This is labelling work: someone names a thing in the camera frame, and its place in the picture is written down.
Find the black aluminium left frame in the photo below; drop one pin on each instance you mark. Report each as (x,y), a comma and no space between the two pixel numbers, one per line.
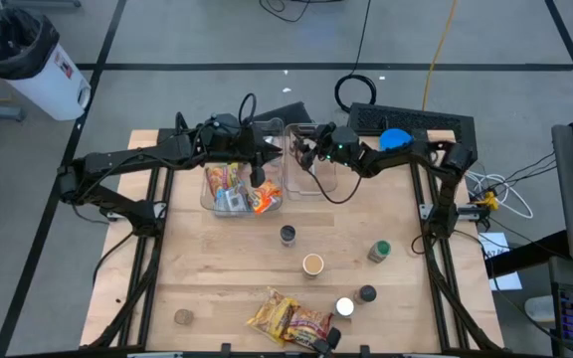
(146,298)

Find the yellow plug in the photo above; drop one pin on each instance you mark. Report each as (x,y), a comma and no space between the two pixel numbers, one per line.
(489,200)

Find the black flat panel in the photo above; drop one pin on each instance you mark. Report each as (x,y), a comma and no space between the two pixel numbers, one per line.
(289,113)

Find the orange food packet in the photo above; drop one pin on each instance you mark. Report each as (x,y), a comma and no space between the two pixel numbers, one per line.
(265,196)

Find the narrow clear plastic container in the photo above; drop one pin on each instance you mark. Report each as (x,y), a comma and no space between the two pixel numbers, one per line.
(324,184)

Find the green lid herb jar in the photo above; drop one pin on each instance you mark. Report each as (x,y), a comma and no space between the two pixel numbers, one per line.
(380,250)

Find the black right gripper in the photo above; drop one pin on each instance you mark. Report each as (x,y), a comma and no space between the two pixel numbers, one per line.
(340,141)

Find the wide clear plastic container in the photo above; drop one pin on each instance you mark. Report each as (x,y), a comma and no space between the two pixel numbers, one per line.
(209,199)

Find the purple label spice jar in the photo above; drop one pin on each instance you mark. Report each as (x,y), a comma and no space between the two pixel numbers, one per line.
(288,234)

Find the round cork disc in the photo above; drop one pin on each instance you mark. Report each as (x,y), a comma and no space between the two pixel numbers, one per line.
(184,316)

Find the light grey rounded object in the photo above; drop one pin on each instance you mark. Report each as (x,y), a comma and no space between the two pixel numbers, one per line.
(540,308)

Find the silver base bracket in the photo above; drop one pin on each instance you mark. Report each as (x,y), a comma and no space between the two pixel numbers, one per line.
(465,213)
(160,210)

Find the white trash bin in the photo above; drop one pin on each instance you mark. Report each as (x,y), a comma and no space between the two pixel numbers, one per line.
(57,89)

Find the black desk beam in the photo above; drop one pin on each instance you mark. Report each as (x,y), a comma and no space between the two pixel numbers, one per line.
(525,256)

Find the silver left base bracket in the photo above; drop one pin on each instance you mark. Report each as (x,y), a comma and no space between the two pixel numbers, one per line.
(160,210)

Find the grey metal bar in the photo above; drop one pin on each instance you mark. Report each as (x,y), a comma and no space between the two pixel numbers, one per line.
(43,3)

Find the silver right base bracket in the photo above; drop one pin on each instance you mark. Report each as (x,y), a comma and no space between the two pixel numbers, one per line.
(465,213)

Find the black lid spice jar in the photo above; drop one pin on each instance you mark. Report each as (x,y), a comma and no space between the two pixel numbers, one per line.
(366,293)

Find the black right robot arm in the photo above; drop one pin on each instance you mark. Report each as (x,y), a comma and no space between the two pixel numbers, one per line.
(401,154)

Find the black table camera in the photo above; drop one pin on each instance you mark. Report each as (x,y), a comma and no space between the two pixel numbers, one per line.
(327,341)

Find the blue plastic bowl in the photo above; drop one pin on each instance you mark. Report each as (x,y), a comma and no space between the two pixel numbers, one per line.
(393,139)

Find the white round lid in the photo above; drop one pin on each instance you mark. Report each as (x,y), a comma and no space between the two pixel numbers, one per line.
(344,306)

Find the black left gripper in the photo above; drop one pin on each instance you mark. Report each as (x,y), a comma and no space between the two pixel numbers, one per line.
(251,146)

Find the black rail clamp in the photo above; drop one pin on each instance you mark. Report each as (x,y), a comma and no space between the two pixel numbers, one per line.
(364,350)
(225,349)

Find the white paper sheet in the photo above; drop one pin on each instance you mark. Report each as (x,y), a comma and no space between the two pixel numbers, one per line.
(495,243)

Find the yellow ramen noodle packet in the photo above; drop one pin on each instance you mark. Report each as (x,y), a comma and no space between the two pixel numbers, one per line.
(219,179)
(271,320)

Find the black aluminium right frame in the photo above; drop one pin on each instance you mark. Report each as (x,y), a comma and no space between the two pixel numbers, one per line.
(441,298)

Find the black bin liner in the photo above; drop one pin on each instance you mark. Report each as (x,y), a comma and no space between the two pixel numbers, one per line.
(13,45)

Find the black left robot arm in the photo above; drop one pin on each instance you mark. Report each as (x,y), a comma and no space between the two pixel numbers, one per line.
(117,161)

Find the red yellow ramen packet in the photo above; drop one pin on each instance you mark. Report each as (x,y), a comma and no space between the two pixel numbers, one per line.
(309,325)

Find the black aluminium frame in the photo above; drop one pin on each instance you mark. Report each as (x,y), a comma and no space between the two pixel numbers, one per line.
(441,298)
(146,298)

